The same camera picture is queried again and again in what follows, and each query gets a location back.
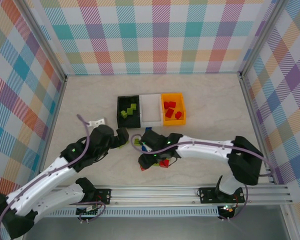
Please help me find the orange plastic container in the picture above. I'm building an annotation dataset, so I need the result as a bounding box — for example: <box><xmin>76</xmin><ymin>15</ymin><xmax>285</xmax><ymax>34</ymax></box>
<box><xmin>160</xmin><ymin>92</ymin><xmax>188</xmax><ymax>127</ymax></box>

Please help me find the white plastic container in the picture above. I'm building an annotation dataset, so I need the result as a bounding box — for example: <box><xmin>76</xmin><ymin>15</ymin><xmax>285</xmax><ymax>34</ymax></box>
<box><xmin>138</xmin><ymin>93</ymin><xmax>164</xmax><ymax>128</ymax></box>

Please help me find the black plastic container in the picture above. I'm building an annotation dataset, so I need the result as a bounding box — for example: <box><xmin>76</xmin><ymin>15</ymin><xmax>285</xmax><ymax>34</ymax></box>
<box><xmin>116</xmin><ymin>94</ymin><xmax>143</xmax><ymax>130</ymax></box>

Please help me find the small circuit board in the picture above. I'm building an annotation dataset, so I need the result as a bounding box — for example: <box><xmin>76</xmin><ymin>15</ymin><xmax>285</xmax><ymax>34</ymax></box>
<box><xmin>76</xmin><ymin>204</ymin><xmax>101</xmax><ymax>216</ymax></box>
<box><xmin>219</xmin><ymin>204</ymin><xmax>235</xmax><ymax>214</ymax></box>

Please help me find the grey metal panel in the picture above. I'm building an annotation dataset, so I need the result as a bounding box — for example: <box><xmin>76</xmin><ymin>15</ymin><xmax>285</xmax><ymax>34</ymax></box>
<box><xmin>21</xmin><ymin>204</ymin><xmax>295</xmax><ymax>240</ymax></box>

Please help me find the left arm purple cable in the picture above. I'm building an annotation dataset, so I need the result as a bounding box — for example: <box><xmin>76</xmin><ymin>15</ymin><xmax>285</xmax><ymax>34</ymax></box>
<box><xmin>0</xmin><ymin>114</ymin><xmax>95</xmax><ymax>240</ymax></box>

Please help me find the white bracket piece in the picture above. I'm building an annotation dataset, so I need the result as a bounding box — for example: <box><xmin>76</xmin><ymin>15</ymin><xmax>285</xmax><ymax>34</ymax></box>
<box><xmin>87</xmin><ymin>117</ymin><xmax>108</xmax><ymax>130</ymax></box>

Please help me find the aluminium frame rail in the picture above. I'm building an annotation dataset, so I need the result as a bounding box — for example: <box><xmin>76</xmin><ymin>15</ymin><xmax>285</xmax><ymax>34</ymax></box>
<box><xmin>34</xmin><ymin>76</ymin><xmax>68</xmax><ymax>176</ymax></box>
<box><xmin>239</xmin><ymin>72</ymin><xmax>278</xmax><ymax>185</ymax></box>

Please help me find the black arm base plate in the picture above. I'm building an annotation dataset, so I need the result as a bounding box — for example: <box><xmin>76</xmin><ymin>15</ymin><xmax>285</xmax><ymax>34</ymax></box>
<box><xmin>91</xmin><ymin>188</ymin><xmax>113</xmax><ymax>205</ymax></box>
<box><xmin>198</xmin><ymin>186</ymin><xmax>248</xmax><ymax>205</ymax></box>

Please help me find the wide aluminium mounting rail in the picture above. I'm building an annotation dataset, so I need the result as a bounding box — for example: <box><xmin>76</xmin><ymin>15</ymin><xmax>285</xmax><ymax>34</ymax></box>
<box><xmin>49</xmin><ymin>184</ymin><xmax>295</xmax><ymax>206</ymax></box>

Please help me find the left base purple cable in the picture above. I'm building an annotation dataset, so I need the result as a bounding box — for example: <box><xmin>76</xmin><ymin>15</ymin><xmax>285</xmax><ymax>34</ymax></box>
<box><xmin>77</xmin><ymin>200</ymin><xmax>107</xmax><ymax>224</ymax></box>

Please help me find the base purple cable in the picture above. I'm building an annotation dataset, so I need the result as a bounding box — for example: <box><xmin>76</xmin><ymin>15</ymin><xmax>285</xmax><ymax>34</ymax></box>
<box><xmin>77</xmin><ymin>200</ymin><xmax>107</xmax><ymax>224</ymax></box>
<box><xmin>218</xmin><ymin>183</ymin><xmax>251</xmax><ymax>222</ymax></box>

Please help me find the slotted grey cable duct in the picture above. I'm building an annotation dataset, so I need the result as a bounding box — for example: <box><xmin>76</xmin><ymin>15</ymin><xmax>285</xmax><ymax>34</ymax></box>
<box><xmin>43</xmin><ymin>208</ymin><xmax>221</xmax><ymax>219</ymax></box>

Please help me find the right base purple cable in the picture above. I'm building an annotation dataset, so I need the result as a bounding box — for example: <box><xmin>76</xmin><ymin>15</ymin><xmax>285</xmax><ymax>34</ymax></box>
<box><xmin>218</xmin><ymin>183</ymin><xmax>251</xmax><ymax>222</ymax></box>

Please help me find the aluminium frame post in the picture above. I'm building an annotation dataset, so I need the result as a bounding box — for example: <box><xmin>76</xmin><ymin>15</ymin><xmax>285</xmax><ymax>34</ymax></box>
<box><xmin>19</xmin><ymin>0</ymin><xmax>68</xmax><ymax>82</ymax></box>
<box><xmin>239</xmin><ymin>0</ymin><xmax>288</xmax><ymax>80</ymax></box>

